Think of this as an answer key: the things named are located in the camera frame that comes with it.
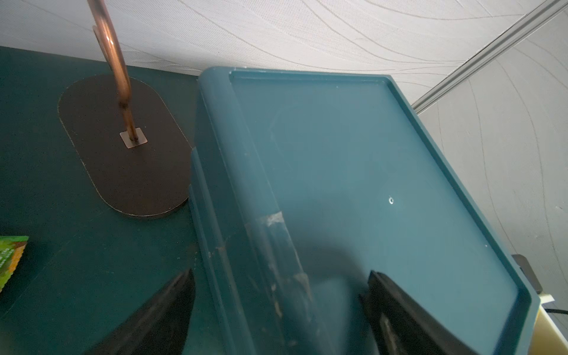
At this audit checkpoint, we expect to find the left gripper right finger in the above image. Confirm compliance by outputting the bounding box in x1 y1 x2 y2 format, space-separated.
359 271 476 354

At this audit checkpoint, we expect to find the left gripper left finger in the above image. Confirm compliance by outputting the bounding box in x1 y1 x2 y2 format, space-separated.
86 269 196 354

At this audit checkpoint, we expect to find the yellow top drawer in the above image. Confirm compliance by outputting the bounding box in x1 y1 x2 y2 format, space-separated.
528 306 568 355

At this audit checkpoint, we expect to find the teal drawer cabinet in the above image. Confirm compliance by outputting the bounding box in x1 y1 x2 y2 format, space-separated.
189 67 539 354

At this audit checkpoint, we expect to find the green snack packet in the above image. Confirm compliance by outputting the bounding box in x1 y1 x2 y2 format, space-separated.
0 236 29 291

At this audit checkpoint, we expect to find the bronze mug tree stand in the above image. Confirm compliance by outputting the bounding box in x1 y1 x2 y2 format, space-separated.
58 1 192 218

